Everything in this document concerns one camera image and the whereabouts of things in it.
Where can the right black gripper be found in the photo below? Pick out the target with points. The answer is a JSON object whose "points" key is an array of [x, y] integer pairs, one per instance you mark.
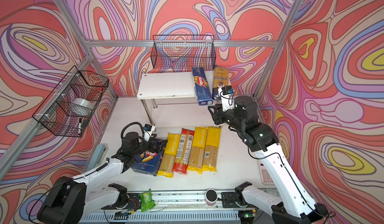
{"points": [[218, 113]]}

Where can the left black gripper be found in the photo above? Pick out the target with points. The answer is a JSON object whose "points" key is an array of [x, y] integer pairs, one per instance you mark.
{"points": [[158, 149]]}

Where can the blue Barilla rigatoni box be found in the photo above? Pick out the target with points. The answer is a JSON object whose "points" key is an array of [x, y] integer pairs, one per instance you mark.
{"points": [[147, 164]]}

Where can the blue Barilla spaghetti box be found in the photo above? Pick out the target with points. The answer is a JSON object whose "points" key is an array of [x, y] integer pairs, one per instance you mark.
{"points": [[203, 93]]}

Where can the clear blue spaghetti bag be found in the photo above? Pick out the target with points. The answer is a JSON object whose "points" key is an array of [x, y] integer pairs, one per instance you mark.
{"points": [[221, 79]]}

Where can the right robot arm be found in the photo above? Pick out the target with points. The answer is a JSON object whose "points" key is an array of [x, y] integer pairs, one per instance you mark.
{"points": [[295, 205]]}

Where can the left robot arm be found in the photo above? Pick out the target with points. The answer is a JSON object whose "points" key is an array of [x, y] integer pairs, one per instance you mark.
{"points": [[71, 199]]}

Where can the white two-tier shelf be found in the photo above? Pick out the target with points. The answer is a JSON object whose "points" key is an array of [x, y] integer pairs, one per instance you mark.
{"points": [[170, 100]]}

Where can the yellow Pastatime spaghetti bag left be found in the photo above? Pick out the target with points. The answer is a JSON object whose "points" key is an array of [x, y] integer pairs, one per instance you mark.
{"points": [[168, 160]]}

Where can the yellow pastatime spaghetti bag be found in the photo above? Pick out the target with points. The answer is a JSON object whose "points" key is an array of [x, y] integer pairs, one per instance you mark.
{"points": [[198, 150], [168, 160]]}

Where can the red spaghetti bag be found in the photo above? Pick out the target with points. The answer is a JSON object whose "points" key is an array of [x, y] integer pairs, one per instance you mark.
{"points": [[183, 152]]}

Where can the yellow Pastatime spaghetti bag middle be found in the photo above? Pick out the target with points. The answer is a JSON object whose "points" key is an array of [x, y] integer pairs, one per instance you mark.
{"points": [[198, 150]]}

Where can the green snack packet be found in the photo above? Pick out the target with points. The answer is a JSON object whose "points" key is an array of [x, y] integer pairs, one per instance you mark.
{"points": [[147, 202]]}

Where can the small round speaker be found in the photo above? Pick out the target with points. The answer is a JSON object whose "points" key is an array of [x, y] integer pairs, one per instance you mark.
{"points": [[211, 197]]}

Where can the white pink calculator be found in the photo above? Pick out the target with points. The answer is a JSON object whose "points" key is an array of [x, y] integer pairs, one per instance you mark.
{"points": [[265, 176]]}

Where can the black marker pen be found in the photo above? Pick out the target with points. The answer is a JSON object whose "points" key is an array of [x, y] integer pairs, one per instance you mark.
{"points": [[80, 127]]}

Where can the silver tape roll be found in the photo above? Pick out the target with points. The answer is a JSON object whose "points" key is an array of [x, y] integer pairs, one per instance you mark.
{"points": [[81, 107]]}

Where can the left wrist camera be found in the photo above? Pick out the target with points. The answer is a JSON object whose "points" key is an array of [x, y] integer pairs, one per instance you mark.
{"points": [[148, 130]]}

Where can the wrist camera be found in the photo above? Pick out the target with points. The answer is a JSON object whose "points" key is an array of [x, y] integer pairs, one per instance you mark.
{"points": [[148, 130], [227, 92]]}

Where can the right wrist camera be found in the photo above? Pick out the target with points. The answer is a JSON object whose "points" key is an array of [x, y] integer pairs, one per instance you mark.
{"points": [[227, 92]]}

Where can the back black wire basket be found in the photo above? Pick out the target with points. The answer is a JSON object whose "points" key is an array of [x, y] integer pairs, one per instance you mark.
{"points": [[182, 53]]}

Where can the black wire basket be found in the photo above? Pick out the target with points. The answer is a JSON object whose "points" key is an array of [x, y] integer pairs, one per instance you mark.
{"points": [[57, 118], [182, 53]]}

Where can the left black wire basket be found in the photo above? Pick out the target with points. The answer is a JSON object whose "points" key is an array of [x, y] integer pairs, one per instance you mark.
{"points": [[57, 118]]}

